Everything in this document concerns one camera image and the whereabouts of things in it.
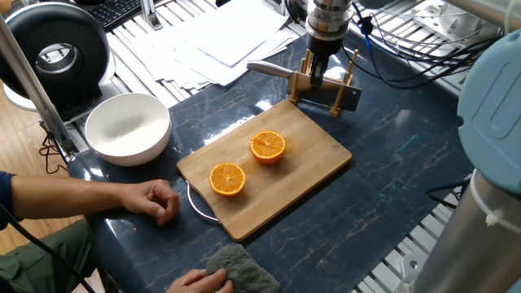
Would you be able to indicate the dark blue shirt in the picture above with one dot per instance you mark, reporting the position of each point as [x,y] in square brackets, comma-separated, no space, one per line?
[6,199]

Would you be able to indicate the person's left hand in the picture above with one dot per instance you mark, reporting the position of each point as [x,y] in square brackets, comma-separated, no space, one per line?
[150,197]

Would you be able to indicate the black keyboard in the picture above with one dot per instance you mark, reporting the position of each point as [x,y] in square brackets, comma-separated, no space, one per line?
[114,12]

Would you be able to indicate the grey green cloth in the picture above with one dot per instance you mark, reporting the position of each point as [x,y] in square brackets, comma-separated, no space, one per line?
[240,264]

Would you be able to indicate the wooden peg rack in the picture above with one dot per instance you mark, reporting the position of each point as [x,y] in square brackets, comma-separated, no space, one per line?
[294,89]

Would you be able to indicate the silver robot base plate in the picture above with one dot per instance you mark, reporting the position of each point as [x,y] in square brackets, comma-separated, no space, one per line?
[411,266]

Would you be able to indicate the silver perforated mounting plate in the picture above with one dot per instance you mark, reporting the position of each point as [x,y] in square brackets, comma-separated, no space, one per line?
[439,20]

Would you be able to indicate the aluminium frame post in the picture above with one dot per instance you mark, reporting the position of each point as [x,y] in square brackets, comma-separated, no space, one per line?
[36,97]

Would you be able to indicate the black round fan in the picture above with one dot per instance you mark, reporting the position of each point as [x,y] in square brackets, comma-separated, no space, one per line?
[24,45]

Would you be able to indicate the orange half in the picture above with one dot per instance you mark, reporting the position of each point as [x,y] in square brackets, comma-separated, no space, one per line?
[227,179]
[267,145]

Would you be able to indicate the short aluminium post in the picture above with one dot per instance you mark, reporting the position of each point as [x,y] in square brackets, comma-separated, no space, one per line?
[150,16]

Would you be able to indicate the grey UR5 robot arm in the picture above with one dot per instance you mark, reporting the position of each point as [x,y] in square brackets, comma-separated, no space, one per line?
[496,101]

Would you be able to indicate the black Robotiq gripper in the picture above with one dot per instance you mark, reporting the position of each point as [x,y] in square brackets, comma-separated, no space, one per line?
[324,46]

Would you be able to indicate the person's left forearm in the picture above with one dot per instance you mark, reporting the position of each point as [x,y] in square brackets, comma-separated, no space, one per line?
[65,197]

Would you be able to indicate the white paper sheets stack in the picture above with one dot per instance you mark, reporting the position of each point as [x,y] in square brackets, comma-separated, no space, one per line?
[228,36]

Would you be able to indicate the dark blue marbled table mat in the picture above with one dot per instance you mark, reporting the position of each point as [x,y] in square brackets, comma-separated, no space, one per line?
[386,163]

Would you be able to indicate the bamboo cutting board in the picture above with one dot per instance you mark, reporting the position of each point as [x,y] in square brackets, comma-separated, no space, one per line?
[301,175]

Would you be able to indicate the person's right hand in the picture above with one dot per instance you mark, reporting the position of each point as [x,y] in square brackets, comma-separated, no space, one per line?
[199,285]

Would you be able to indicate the green trousers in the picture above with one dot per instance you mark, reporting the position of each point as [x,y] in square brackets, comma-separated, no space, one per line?
[36,264]

